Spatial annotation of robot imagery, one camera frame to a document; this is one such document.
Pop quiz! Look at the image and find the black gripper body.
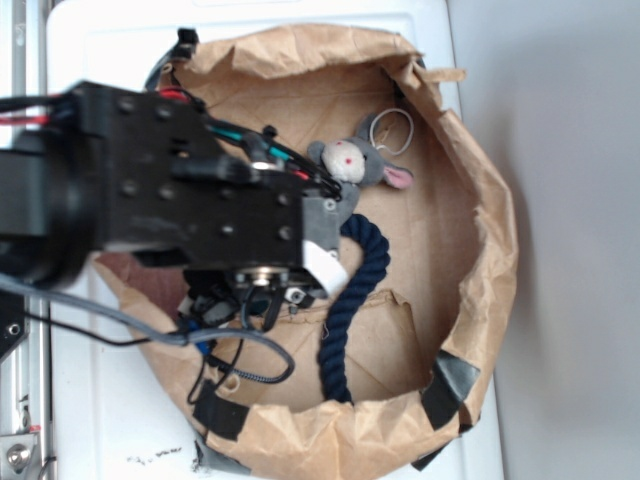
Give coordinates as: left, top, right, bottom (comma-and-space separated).
102, 170, 348, 330

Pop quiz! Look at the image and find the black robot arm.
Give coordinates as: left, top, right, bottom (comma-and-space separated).
1, 82, 348, 298

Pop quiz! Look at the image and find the grey plush mouse toy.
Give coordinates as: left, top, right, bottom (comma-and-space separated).
307, 113, 414, 226

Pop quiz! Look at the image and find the brown paper bag tray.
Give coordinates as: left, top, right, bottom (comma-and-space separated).
92, 23, 522, 480

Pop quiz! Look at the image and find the grey braided cable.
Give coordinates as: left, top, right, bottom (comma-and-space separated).
0, 272, 296, 386

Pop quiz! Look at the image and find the navy blue rope toy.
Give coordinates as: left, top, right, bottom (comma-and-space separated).
317, 214, 391, 403

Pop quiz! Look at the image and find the black mounting bracket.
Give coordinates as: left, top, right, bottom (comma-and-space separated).
0, 292, 26, 361

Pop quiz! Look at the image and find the aluminium frame rail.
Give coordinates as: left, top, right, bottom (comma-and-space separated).
1, 1, 57, 479

